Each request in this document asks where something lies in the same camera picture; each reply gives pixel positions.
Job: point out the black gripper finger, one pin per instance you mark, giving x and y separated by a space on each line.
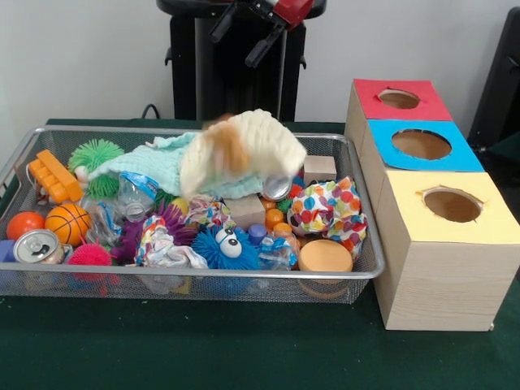
224 24
266 46

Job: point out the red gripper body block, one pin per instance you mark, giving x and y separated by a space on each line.
294 10

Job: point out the cream muslin cloth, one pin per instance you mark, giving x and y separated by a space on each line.
272 142

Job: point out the brown plush toy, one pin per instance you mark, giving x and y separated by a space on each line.
227 140

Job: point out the wooden box with three holes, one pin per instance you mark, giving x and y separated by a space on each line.
447 276

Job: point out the mint green muslin cloth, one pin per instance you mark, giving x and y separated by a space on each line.
154 162

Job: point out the crumpled polka dot paper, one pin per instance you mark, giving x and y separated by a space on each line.
325 211

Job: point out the green spiky rubber ball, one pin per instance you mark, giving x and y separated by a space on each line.
95 156

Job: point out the blue spiky ball with eyes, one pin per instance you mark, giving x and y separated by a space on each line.
225 250

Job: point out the black flat panel stand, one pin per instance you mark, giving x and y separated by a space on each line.
499 81

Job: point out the round orange sponge disc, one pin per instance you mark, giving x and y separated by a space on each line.
325 256

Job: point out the orange toy building brick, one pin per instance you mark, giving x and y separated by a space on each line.
55 176

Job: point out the small orange basketball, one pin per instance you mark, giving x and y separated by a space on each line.
67 223

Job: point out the pink spiky rubber ball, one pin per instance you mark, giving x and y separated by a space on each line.
89 256

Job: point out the smooth orange-red ball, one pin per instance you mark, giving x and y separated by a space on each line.
24 225

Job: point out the silver drink can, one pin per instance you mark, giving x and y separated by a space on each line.
36 245

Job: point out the dark green tablecloth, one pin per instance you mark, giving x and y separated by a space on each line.
203 345

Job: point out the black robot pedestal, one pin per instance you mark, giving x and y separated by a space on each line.
183 89

